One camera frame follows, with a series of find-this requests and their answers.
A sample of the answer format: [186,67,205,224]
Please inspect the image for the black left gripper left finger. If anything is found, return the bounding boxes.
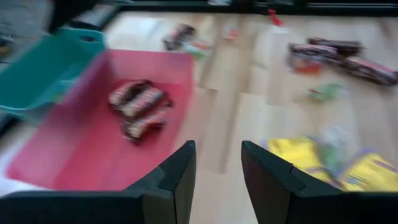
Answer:
[0,139,197,224]

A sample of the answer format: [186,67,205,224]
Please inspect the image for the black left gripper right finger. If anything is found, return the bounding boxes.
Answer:
[241,140,398,224]

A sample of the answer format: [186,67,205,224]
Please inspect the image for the yellow sour candy bag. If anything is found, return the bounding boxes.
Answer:
[266,136,332,183]
[340,151,398,193]

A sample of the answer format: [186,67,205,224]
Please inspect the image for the brown pink chocolate bar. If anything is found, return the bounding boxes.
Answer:
[341,56,398,86]
[123,108,171,143]
[108,79,154,108]
[162,23,197,51]
[286,42,345,68]
[307,37,364,56]
[119,88,168,118]

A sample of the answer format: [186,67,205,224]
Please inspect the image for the clear red candy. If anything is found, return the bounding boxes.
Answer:
[294,60,323,75]
[223,24,239,40]

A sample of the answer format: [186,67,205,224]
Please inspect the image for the pink plastic bin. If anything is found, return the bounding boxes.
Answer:
[5,49,196,192]

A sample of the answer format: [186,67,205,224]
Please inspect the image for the green plastic bin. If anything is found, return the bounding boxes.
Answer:
[0,27,107,124]

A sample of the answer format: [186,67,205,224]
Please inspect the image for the small red clip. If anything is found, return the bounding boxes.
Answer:
[267,8,284,27]

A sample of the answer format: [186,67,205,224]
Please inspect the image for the black aluminium table frame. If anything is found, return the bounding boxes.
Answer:
[48,0,398,34]

